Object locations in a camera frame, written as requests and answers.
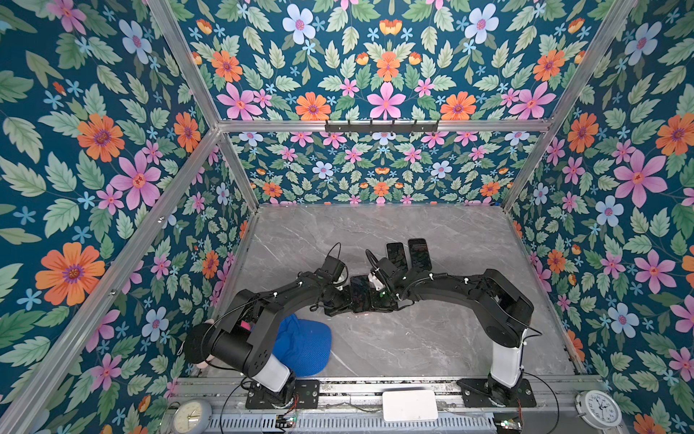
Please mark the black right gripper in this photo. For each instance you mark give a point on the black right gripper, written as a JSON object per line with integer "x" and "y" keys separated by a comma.
{"x": 374, "y": 305}

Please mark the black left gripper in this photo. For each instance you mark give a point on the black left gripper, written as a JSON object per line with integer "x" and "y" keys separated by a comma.
{"x": 348, "y": 293}

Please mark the black phone case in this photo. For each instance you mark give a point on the black phone case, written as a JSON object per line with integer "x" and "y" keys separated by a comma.
{"x": 419, "y": 254}

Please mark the pink phone case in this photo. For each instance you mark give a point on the pink phone case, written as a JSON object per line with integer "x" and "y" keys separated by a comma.
{"x": 360, "y": 294}

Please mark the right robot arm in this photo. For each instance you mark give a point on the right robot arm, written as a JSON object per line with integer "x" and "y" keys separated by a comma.
{"x": 503, "y": 312}

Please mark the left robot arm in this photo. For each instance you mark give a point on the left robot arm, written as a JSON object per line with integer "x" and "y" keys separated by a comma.
{"x": 261, "y": 337}

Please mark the blue cap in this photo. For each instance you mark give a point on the blue cap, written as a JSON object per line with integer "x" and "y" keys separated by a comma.
{"x": 303, "y": 346}

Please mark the white box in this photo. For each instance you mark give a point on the white box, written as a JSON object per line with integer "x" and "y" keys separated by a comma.
{"x": 409, "y": 406}

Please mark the plush doll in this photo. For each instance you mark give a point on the plush doll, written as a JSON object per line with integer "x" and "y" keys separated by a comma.
{"x": 198, "y": 346}

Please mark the left round clock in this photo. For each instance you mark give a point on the left round clock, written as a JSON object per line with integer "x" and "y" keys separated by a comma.
{"x": 192, "y": 417}

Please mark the round clock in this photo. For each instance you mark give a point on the round clock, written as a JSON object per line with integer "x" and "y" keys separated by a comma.
{"x": 192, "y": 417}
{"x": 598, "y": 409}

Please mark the right round clock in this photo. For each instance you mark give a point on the right round clock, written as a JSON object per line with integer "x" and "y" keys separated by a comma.
{"x": 598, "y": 409}

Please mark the black hook rail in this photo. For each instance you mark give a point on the black hook rail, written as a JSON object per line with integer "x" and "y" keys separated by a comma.
{"x": 381, "y": 126}

